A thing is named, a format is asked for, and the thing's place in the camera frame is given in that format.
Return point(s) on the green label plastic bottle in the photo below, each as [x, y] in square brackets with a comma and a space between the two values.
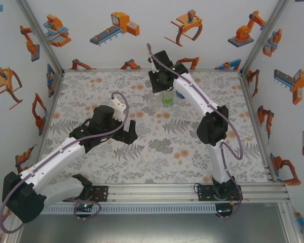
[168, 100]

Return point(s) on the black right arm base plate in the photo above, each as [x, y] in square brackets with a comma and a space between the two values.
[202, 193]

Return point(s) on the blue label plastic bottle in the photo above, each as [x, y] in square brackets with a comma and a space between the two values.
[180, 95]

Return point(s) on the grey metal panel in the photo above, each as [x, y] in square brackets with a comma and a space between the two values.
[152, 227]

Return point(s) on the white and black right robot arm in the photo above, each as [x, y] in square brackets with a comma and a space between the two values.
[212, 126]

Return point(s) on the aluminium rear frame rail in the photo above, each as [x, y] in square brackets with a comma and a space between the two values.
[104, 70]

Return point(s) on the aluminium frame leg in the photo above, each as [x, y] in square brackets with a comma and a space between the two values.
[12, 238]
[292, 233]

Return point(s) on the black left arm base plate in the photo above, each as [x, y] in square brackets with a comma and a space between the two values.
[104, 193]

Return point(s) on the aluminium frame post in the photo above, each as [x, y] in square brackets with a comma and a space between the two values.
[263, 38]
[41, 38]

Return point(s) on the aluminium mounting rail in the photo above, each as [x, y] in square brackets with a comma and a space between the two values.
[152, 192]

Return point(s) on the clear unlabelled plastic bottle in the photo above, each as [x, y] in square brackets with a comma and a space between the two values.
[155, 103]

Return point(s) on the floral patterned table mat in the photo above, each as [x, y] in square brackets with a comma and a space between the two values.
[116, 174]

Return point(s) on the aluminium side frame rail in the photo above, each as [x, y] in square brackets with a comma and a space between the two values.
[249, 101]
[52, 103]

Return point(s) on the small circuit board green light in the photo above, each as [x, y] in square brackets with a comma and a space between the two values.
[83, 206]
[223, 210]

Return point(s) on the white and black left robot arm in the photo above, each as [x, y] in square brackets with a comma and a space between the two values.
[20, 200]

